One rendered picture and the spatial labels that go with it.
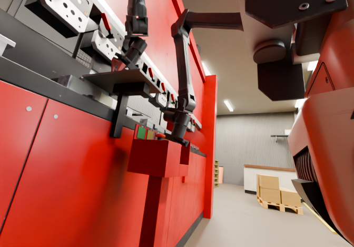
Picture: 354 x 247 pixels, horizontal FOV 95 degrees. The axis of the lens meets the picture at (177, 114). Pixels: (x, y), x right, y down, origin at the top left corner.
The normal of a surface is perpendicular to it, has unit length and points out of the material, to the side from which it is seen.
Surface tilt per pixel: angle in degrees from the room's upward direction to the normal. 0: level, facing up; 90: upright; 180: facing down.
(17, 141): 90
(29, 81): 90
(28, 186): 90
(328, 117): 90
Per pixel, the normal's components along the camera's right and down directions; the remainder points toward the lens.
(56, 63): 0.94, 0.00
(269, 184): -0.35, -0.30
